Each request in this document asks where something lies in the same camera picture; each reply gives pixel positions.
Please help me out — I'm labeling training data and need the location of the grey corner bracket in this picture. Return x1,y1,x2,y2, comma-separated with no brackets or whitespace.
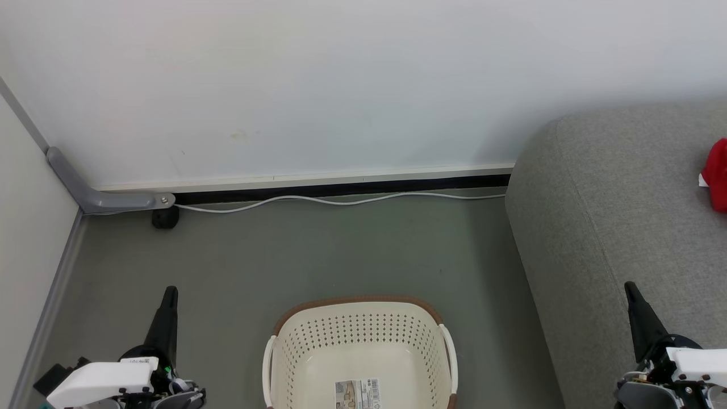
47,147,176,215

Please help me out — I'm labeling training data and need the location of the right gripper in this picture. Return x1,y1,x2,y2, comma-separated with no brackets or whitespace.
615,281,705,409

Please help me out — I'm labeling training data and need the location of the red cloth item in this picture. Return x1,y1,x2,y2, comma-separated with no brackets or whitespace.
698,138,727,214

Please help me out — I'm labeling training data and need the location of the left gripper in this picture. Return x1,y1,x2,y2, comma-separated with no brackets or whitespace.
118,286,206,409

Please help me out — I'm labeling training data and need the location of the paper barcode label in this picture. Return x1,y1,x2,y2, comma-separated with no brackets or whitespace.
335,379,381,409

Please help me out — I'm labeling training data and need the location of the light grey fabric sofa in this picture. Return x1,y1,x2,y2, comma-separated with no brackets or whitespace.
504,101,727,409

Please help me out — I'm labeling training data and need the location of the white floor cable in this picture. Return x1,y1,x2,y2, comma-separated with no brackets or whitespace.
173,192,506,214

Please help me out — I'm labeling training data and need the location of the grey wall corner strip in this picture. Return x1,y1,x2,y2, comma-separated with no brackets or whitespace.
0,77,52,154

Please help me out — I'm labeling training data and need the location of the cream perforated laundry basket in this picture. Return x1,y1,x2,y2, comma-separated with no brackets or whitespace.
262,295,458,409

